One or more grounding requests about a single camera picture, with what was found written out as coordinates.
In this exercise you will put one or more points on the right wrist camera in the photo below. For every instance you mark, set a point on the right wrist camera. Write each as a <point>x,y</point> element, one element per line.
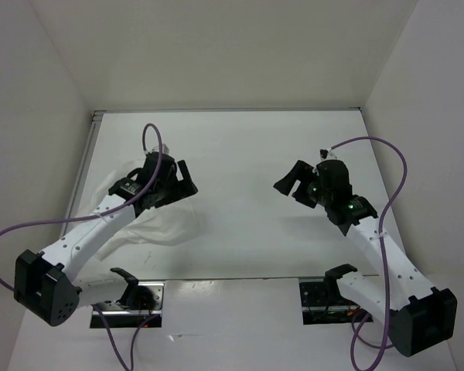
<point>327,155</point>

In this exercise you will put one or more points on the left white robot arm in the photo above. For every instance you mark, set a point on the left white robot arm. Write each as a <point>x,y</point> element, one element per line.
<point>46,282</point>

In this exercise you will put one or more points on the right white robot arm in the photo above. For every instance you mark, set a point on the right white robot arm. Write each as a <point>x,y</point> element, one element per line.
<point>417,314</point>

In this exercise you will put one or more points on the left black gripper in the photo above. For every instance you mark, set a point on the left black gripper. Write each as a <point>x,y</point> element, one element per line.
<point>183,188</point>

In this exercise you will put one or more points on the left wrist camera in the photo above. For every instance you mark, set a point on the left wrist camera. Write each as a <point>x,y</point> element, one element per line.
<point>164,149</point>

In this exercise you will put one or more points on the white fabric skirt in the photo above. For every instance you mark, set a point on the white fabric skirt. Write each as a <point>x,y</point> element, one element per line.
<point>167,226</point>

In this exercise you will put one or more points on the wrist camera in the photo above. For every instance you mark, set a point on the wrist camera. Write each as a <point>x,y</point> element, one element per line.
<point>164,149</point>
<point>327,155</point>

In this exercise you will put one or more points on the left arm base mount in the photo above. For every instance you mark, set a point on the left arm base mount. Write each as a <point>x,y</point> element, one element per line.
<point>140,306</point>

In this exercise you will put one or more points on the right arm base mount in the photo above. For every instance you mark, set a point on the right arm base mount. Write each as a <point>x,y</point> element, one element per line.
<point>322,303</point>

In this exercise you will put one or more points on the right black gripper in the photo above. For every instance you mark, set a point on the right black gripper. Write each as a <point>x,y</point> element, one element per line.
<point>303,171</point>

